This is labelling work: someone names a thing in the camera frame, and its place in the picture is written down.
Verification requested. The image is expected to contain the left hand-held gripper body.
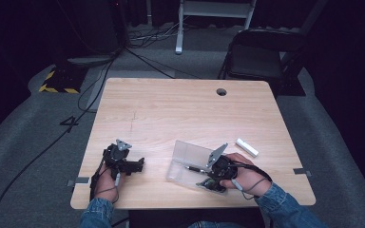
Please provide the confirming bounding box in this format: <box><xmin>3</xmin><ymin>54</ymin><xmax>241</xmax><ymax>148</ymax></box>
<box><xmin>103</xmin><ymin>139</ymin><xmax>133</xmax><ymax>176</ymax></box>

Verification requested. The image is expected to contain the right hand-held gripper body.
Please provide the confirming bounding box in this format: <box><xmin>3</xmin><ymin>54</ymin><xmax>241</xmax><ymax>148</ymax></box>
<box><xmin>206</xmin><ymin>142</ymin><xmax>240</xmax><ymax>181</ymax></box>

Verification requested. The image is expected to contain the black pen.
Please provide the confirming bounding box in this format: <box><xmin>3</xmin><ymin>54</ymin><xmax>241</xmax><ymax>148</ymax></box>
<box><xmin>184</xmin><ymin>164</ymin><xmax>211</xmax><ymax>175</ymax></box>

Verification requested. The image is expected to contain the white eraser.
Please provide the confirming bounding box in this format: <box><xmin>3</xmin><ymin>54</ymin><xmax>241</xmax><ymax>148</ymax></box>
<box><xmin>235</xmin><ymin>137</ymin><xmax>260</xmax><ymax>158</ymax></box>

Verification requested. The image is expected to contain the clear plastic pencil case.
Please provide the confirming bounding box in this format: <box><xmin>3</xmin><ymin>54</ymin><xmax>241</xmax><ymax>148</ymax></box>
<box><xmin>165</xmin><ymin>140</ymin><xmax>232</xmax><ymax>195</ymax></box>

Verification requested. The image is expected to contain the person's right hand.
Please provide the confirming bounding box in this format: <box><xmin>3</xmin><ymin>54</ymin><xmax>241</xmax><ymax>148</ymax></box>
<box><xmin>220</xmin><ymin>152</ymin><xmax>272</xmax><ymax>198</ymax></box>

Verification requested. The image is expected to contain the person's left hand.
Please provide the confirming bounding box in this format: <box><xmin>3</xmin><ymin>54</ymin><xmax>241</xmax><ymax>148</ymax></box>
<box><xmin>93</xmin><ymin>164</ymin><xmax>125</xmax><ymax>204</ymax></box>

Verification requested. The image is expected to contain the person's denim lap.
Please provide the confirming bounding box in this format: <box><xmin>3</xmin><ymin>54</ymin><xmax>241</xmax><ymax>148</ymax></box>
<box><xmin>188</xmin><ymin>220</ymin><xmax>246</xmax><ymax>228</ymax></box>

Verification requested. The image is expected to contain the grey tape strip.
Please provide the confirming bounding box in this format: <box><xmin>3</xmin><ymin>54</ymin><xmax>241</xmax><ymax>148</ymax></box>
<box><xmin>66</xmin><ymin>176</ymin><xmax>90</xmax><ymax>187</ymax></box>
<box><xmin>293</xmin><ymin>167</ymin><xmax>313</xmax><ymax>178</ymax></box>

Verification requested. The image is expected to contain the black yellow striped base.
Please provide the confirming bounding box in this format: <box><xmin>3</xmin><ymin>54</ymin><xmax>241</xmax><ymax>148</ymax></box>
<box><xmin>38</xmin><ymin>65</ymin><xmax>88</xmax><ymax>95</ymax></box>

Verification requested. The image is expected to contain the black folding chair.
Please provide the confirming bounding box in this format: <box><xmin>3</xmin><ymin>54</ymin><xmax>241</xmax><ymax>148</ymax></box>
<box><xmin>217</xmin><ymin>28</ymin><xmax>308</xmax><ymax>97</ymax></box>

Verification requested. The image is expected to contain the dark tower cabinet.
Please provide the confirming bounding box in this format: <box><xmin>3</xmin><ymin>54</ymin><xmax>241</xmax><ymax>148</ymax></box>
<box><xmin>55</xmin><ymin>0</ymin><xmax>128</xmax><ymax>66</ymax></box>

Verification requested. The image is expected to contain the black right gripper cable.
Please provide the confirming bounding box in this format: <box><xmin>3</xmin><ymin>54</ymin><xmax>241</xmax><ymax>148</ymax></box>
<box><xmin>230</xmin><ymin>161</ymin><xmax>274</xmax><ymax>184</ymax></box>

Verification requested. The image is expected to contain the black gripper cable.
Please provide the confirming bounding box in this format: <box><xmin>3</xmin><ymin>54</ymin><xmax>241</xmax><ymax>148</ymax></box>
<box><xmin>89</xmin><ymin>151</ymin><xmax>109</xmax><ymax>201</ymax></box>
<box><xmin>230</xmin><ymin>161</ymin><xmax>274</xmax><ymax>184</ymax></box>

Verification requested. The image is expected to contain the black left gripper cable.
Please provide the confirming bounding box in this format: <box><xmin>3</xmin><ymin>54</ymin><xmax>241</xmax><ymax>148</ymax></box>
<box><xmin>89</xmin><ymin>151</ymin><xmax>109</xmax><ymax>201</ymax></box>

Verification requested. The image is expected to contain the long black floor cable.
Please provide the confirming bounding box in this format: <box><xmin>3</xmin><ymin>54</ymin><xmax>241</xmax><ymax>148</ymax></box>
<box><xmin>0</xmin><ymin>47</ymin><xmax>126</xmax><ymax>228</ymax></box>

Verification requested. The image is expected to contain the tangle of floor cables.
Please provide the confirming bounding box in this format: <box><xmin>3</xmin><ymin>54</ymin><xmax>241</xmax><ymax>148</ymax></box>
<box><xmin>126</xmin><ymin>21</ymin><xmax>186</xmax><ymax>49</ymax></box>

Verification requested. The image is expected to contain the white metal desk frame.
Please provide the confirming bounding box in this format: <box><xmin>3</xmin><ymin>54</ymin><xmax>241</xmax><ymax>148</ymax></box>
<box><xmin>174</xmin><ymin>0</ymin><xmax>258</xmax><ymax>55</ymax></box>

